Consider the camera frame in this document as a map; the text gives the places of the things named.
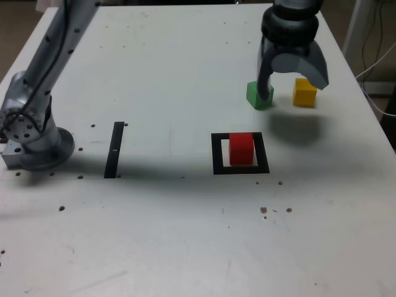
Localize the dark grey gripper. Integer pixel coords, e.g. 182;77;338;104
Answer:
256;39;330;101

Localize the black tape strip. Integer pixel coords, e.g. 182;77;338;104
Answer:
103;121;125;179

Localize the long black cable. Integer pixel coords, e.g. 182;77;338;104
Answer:
0;0;71;134

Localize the black tape square outline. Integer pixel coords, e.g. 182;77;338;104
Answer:
210;132;270;176

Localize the white cable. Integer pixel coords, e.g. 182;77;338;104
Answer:
355;40;396;118

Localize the green cube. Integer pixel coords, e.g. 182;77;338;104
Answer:
246;80;275;110

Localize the yellow cube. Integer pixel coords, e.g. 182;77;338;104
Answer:
293;78;318;108

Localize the white furniture leg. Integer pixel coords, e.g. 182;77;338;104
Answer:
342;0;368;55

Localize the thin black cable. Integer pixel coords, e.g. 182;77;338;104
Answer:
360;0;387;72

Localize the red cube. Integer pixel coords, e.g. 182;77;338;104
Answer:
228;132;255;166

